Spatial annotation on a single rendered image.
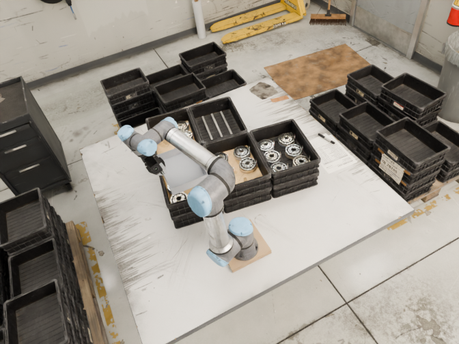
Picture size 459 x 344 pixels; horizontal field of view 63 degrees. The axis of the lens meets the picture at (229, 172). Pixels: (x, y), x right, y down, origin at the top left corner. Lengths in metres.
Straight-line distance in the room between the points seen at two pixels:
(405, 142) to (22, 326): 2.74
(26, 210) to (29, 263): 0.39
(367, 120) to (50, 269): 2.62
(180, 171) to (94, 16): 3.39
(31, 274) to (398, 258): 2.50
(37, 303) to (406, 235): 2.51
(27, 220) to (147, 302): 1.26
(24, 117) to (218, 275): 1.91
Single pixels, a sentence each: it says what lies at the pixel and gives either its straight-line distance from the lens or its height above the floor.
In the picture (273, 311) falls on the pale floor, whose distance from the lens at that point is 2.67.
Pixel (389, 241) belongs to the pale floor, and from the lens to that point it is 3.03.
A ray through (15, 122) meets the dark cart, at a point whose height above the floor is 0.87.
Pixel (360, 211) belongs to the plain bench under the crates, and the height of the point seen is 0.70.
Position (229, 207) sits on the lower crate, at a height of 0.75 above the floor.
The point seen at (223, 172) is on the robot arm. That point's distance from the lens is 1.51.
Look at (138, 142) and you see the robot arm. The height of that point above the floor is 1.41.
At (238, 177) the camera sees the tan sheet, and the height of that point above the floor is 0.83.
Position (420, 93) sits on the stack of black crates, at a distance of 3.50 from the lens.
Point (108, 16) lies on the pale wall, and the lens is 5.13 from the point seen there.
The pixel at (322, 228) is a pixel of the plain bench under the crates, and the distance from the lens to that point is 2.15.
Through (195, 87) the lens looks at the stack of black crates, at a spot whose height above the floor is 0.49.
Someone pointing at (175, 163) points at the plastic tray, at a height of 1.05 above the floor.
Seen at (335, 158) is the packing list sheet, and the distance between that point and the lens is 2.50.
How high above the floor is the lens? 2.48
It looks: 47 degrees down
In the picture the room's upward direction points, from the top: 9 degrees counter-clockwise
